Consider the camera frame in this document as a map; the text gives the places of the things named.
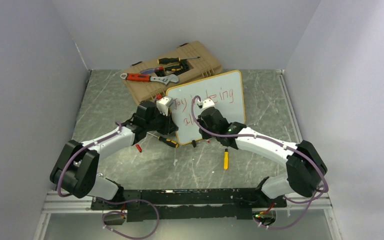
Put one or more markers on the black yellow screwdriver on toolbox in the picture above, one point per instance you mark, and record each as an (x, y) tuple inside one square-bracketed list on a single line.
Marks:
[(169, 60)]

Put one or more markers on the black orange screwdriver on table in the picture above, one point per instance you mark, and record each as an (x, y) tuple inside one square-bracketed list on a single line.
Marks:
[(169, 142)]

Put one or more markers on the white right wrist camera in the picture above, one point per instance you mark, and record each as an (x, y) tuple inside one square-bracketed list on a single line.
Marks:
[(205, 104)]

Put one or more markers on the black yellow tool in toolbox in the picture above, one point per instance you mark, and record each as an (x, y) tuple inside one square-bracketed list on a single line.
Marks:
[(178, 69)]

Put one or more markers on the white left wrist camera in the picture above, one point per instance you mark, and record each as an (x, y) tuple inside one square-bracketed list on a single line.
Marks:
[(163, 104)]

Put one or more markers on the yellow-framed whiteboard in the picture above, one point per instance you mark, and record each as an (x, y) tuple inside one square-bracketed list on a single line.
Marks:
[(225, 90)]

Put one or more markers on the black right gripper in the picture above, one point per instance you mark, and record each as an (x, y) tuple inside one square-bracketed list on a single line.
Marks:
[(200, 120)]

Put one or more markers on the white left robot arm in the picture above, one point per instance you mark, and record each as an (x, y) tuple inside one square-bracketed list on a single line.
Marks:
[(75, 171)]

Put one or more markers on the blue red screwdriver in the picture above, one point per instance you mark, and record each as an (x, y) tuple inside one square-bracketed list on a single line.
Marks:
[(149, 71)]

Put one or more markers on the red marker cap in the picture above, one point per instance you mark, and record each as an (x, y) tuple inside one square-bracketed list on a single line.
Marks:
[(139, 148)]

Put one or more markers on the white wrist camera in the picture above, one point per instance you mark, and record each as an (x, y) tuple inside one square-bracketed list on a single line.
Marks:
[(163, 104), (205, 104)]

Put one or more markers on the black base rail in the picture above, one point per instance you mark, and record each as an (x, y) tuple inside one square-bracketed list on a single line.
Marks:
[(172, 204)]

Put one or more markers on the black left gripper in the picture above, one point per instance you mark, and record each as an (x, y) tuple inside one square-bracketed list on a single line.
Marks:
[(169, 126)]

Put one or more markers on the tan plastic toolbox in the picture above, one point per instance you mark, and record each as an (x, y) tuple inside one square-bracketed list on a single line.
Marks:
[(189, 62)]

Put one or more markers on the yellow handle screwdriver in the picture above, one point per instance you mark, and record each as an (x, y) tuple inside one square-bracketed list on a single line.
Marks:
[(226, 159)]

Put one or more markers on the red handle adjustable wrench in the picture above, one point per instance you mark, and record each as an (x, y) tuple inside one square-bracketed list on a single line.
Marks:
[(136, 77)]

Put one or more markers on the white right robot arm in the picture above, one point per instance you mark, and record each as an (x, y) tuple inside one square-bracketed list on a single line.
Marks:
[(305, 170)]

